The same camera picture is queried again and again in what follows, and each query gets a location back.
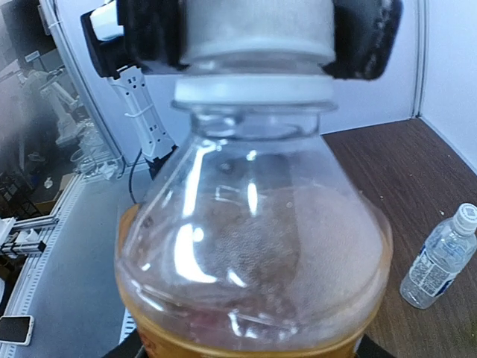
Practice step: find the front aluminium rail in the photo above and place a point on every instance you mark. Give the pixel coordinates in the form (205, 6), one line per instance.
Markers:
(70, 289)

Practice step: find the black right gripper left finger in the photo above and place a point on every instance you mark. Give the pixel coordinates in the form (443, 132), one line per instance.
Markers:
(129, 348)

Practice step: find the clear water bottle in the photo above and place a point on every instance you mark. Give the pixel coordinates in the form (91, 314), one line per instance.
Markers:
(444, 254)

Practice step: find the right aluminium frame post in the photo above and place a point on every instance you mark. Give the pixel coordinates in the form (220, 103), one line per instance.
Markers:
(422, 53)

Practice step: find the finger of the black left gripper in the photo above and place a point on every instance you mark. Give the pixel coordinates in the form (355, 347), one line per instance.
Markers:
(365, 33)
(153, 32)

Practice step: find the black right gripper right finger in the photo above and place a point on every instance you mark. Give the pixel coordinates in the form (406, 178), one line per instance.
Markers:
(367, 348)

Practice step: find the white smartphone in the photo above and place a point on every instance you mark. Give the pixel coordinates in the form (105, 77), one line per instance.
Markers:
(16, 329)

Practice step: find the orange tea bottle red label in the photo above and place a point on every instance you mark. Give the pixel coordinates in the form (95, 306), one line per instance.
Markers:
(252, 241)

